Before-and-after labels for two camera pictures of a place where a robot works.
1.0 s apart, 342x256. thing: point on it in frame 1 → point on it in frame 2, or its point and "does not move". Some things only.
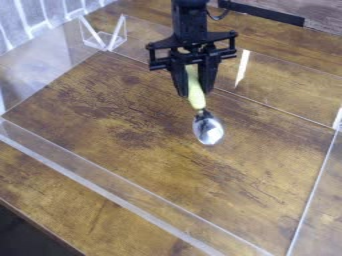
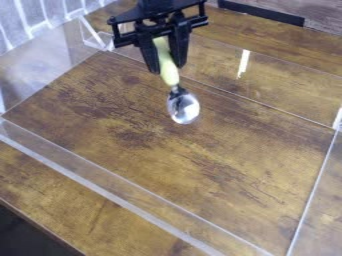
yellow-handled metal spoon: [208, 127] → [182, 103]
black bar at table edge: [263, 12] does not move
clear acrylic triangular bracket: [102, 39] does not move
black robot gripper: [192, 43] → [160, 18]
